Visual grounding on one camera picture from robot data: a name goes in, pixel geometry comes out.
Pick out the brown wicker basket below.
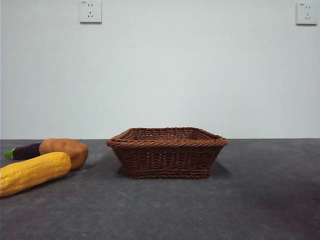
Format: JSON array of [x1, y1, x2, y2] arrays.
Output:
[[105, 126, 229, 180]]

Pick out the brown potato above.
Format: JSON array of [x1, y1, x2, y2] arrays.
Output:
[[39, 138, 89, 172]]

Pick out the yellow corn cob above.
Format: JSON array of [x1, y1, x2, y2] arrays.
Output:
[[0, 151, 72, 198]]

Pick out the purple eggplant with green stem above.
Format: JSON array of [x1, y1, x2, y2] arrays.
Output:
[[3, 142, 42, 161]]

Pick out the white wall socket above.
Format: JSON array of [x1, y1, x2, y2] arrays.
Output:
[[295, 2, 318, 26], [79, 0, 103, 25]]

